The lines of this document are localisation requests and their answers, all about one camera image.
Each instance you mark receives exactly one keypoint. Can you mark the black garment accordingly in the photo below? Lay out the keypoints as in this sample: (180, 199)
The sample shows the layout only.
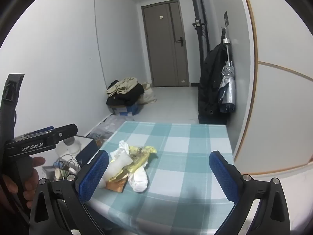
(127, 96)

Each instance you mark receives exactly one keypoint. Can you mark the orange snack wrapper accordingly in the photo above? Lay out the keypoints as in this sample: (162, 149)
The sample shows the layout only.
(116, 186)

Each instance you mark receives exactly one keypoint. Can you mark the black wall hook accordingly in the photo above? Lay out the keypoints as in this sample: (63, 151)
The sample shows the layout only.
(225, 19)

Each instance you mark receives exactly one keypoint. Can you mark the white wardrobe with gold trim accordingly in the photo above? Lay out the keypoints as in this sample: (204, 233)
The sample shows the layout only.
(281, 115)

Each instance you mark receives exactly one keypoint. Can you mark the person's left hand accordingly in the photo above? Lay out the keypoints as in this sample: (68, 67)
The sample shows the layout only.
(33, 183)

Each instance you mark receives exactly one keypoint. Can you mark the white paper wad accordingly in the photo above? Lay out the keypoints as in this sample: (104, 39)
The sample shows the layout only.
(115, 169)

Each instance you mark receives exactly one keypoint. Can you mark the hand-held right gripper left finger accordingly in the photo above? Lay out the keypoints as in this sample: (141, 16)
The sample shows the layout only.
(93, 176)

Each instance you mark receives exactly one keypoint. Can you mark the paper cup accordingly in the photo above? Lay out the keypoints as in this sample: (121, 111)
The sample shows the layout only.
(61, 173)

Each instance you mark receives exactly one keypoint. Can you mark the green checked tablecloth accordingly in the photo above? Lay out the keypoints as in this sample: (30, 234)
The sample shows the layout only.
(185, 151)

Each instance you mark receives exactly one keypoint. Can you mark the silver folded umbrella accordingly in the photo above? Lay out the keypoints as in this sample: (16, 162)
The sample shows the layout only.
(228, 88)

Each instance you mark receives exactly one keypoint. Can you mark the patterned clear yellow wrapper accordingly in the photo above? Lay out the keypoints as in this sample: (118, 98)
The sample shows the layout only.
(132, 164)

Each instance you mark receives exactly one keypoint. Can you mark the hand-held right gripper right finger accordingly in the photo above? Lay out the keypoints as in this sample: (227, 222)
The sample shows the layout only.
(223, 176)

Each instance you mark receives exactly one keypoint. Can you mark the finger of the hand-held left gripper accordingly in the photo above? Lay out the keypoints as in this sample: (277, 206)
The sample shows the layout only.
(46, 129)
(67, 131)

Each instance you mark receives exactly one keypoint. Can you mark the beige clothes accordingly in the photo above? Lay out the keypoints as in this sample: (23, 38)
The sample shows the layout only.
(123, 84)

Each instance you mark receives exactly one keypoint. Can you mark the white round jar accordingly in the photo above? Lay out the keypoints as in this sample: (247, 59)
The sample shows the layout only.
(71, 146)

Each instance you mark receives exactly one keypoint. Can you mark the grey-brown door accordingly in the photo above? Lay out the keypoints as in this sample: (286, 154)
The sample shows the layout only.
(159, 53)

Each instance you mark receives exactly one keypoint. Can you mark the dark blue flat case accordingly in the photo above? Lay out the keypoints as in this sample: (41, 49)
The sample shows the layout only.
(88, 155)

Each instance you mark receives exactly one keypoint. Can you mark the dark metal door frame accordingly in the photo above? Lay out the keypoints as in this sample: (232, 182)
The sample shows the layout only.
(199, 5)

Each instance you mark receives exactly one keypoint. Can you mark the beige bag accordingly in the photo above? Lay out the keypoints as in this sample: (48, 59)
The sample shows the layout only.
(148, 94)

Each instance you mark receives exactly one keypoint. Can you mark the white and blue cardboard box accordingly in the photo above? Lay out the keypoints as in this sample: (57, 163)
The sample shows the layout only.
(124, 110)

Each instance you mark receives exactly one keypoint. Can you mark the white tissue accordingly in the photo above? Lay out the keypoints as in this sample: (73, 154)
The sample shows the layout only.
(123, 148)
(139, 180)

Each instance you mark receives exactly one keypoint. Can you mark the clear plastic bags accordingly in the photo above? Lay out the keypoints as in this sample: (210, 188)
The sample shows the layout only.
(108, 127)

